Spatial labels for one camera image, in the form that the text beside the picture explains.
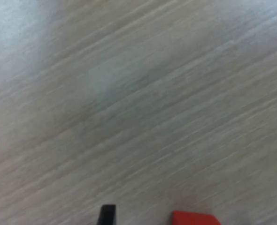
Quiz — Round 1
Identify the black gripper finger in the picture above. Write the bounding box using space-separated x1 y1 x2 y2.
96 204 117 225

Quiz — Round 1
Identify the red cube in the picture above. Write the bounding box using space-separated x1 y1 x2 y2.
171 210 222 225

